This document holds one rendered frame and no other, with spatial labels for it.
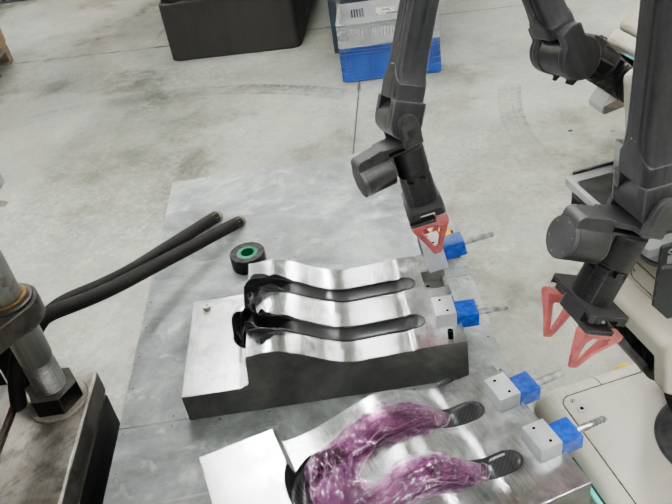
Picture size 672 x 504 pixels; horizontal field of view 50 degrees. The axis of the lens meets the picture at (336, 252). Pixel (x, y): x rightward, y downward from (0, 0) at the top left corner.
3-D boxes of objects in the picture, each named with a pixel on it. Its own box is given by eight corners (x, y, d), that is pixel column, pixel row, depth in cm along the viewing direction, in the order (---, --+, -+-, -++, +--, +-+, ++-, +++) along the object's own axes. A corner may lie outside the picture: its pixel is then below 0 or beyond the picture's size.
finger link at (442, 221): (422, 264, 128) (408, 219, 124) (416, 245, 135) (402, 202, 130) (459, 253, 128) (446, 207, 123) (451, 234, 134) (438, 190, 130)
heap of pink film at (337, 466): (441, 402, 116) (438, 367, 111) (500, 486, 102) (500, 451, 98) (290, 464, 110) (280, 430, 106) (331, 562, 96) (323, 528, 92)
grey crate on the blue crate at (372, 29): (437, 16, 452) (435, -9, 443) (440, 39, 419) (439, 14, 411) (340, 27, 460) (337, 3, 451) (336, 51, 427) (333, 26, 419)
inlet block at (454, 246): (492, 239, 135) (486, 214, 133) (499, 252, 131) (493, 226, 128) (425, 260, 136) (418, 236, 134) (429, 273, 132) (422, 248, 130)
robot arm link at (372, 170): (417, 111, 116) (394, 101, 123) (354, 140, 114) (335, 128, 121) (435, 176, 121) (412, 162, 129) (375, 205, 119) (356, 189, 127)
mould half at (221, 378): (440, 286, 148) (437, 233, 140) (469, 378, 127) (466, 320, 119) (201, 323, 149) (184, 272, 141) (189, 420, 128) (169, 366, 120)
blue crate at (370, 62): (438, 48, 465) (436, 14, 452) (442, 73, 431) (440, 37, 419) (344, 58, 473) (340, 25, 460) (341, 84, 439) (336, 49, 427)
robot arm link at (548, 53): (614, 45, 126) (593, 41, 131) (573, 21, 121) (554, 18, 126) (588, 94, 128) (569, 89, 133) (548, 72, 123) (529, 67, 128)
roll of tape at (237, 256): (225, 267, 164) (222, 254, 162) (252, 249, 168) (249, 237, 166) (247, 279, 159) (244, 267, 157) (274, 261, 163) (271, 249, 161)
